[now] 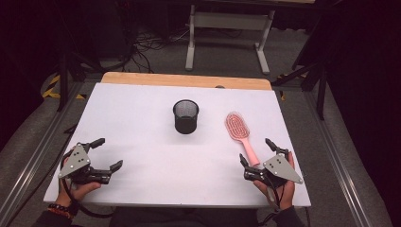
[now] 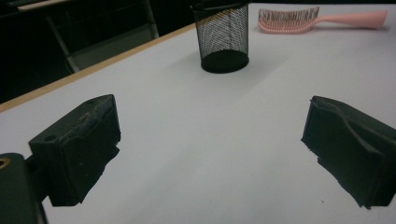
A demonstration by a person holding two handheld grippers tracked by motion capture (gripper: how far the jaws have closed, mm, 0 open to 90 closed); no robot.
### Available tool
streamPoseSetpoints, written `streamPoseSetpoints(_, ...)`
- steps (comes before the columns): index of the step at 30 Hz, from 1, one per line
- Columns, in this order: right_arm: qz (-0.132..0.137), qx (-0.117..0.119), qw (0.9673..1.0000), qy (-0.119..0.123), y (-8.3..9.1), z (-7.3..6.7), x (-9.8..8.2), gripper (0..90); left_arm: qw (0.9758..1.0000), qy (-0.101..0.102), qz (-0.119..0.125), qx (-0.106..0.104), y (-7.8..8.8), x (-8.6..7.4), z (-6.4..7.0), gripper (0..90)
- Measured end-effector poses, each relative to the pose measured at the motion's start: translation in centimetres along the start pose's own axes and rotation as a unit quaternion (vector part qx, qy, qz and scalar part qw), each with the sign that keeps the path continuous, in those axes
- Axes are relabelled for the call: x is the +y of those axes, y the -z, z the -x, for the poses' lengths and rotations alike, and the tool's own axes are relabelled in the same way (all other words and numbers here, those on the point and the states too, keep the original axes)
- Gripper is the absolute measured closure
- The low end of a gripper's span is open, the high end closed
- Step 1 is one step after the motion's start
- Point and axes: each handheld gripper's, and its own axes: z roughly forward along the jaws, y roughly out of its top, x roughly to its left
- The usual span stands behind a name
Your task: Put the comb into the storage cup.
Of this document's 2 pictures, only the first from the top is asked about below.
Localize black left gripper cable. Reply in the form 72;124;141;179
58;149;116;219

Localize person's dark clothing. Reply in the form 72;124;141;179
108;206;261;227

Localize aluminium floor rail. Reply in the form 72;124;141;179
0;80;85;220
303;90;377;227

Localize yellow black hazard tape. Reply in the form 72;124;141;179
42;73;87;100

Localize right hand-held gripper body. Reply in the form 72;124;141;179
243;148;305;190

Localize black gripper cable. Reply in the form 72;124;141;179
58;149;116;219
257;184;286;227

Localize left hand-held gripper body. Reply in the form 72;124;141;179
58;142;112;185

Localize person's right hand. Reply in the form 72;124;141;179
253;151;298;211

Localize beaded bracelets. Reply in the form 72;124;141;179
46;202;77;220

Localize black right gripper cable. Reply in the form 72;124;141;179
257;184;286;227

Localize pink hairbrush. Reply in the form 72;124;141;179
224;111;261;167

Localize tangle of floor cables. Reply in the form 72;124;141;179
124;26;192;74

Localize person's left hand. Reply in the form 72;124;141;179
56;178;103;207

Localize white metal table frame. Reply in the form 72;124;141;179
184;0;316;76

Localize black mesh cup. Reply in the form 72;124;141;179
172;98;201;135

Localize black metal stand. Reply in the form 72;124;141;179
271;60;329;121
56;50;107;113

